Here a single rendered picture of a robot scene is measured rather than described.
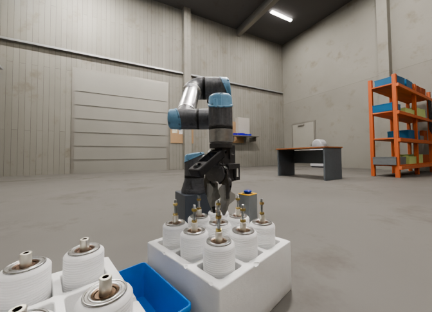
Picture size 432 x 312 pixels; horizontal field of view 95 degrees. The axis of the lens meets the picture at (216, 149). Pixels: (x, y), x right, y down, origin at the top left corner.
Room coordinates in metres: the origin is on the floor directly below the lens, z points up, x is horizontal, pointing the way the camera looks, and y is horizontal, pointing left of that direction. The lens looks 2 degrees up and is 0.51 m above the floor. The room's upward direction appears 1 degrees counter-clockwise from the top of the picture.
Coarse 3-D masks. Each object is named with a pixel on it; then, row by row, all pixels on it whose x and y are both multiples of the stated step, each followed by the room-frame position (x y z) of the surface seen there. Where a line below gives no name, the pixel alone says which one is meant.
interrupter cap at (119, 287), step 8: (112, 280) 0.41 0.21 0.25; (120, 280) 0.41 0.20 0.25; (96, 288) 0.39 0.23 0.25; (112, 288) 0.39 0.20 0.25; (120, 288) 0.39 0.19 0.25; (88, 296) 0.37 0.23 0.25; (96, 296) 0.37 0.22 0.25; (112, 296) 0.37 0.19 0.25; (120, 296) 0.37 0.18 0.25; (88, 304) 0.35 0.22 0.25; (96, 304) 0.35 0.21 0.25; (104, 304) 0.35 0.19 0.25
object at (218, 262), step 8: (232, 240) 0.62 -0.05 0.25; (208, 248) 0.57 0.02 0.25; (216, 248) 0.56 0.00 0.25; (224, 248) 0.56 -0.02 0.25; (232, 248) 0.58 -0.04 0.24; (208, 256) 0.57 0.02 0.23; (216, 256) 0.56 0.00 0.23; (224, 256) 0.56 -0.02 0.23; (232, 256) 0.58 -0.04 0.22; (208, 264) 0.57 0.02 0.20; (216, 264) 0.56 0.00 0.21; (224, 264) 0.56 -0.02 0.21; (232, 264) 0.58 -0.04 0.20; (208, 272) 0.57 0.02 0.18; (216, 272) 0.56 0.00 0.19; (224, 272) 0.56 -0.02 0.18
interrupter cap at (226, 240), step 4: (212, 236) 0.63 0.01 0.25; (224, 236) 0.63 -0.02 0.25; (208, 240) 0.61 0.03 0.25; (212, 240) 0.61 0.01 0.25; (224, 240) 0.61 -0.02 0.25; (228, 240) 0.61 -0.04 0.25; (212, 244) 0.57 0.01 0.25; (216, 244) 0.58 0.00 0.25; (220, 244) 0.58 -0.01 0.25; (224, 244) 0.57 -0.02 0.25; (228, 244) 0.58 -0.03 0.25
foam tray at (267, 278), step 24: (168, 264) 0.66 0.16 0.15; (192, 264) 0.61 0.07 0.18; (240, 264) 0.61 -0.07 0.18; (264, 264) 0.64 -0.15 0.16; (288, 264) 0.75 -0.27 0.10; (192, 288) 0.57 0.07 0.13; (216, 288) 0.50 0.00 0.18; (240, 288) 0.55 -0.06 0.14; (264, 288) 0.64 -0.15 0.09; (288, 288) 0.75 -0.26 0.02
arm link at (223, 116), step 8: (216, 96) 0.58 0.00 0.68; (224, 96) 0.58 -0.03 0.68; (208, 104) 0.61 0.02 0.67; (216, 104) 0.58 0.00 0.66; (224, 104) 0.58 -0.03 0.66; (232, 104) 0.60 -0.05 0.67; (208, 112) 0.61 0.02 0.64; (216, 112) 0.58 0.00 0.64; (224, 112) 0.58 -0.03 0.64; (232, 112) 0.61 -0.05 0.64; (216, 120) 0.58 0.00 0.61; (224, 120) 0.58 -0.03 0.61; (232, 120) 0.61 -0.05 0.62; (216, 128) 0.58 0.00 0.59; (224, 128) 0.63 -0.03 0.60; (232, 128) 0.61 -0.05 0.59
